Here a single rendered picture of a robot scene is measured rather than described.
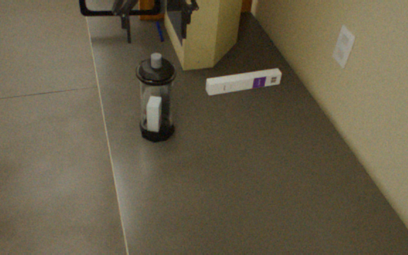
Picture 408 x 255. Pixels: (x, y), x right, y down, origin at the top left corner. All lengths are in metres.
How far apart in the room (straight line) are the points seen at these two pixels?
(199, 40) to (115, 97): 0.34
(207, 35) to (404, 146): 0.71
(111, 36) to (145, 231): 0.88
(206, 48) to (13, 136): 1.56
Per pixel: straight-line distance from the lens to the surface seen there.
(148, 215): 1.07
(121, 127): 1.28
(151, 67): 1.10
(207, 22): 1.41
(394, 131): 1.21
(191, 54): 1.46
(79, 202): 2.29
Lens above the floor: 1.82
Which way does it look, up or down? 43 degrees down
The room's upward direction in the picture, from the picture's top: 6 degrees clockwise
